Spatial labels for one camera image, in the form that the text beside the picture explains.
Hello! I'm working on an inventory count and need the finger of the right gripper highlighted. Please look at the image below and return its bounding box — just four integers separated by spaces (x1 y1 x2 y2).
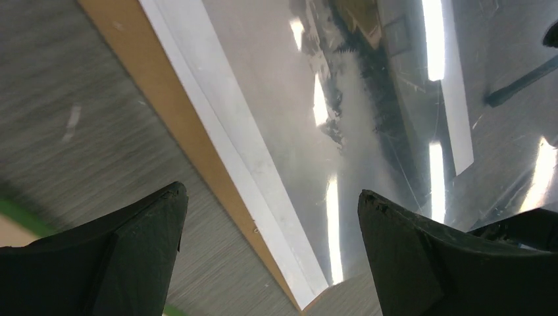
469 208 557 252

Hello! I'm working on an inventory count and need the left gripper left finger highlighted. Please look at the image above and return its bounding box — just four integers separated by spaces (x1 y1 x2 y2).
0 181 189 316

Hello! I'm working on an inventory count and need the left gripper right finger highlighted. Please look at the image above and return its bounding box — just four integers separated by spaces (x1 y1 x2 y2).
357 190 557 315

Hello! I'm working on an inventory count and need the landscape photo print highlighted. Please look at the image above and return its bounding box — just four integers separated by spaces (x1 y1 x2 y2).
141 1 474 309

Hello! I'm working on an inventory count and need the black perforated music stand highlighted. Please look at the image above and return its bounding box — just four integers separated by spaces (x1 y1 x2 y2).
484 21 557 107

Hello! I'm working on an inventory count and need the brown backing board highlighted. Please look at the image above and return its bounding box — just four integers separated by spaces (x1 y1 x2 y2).
77 0 363 314

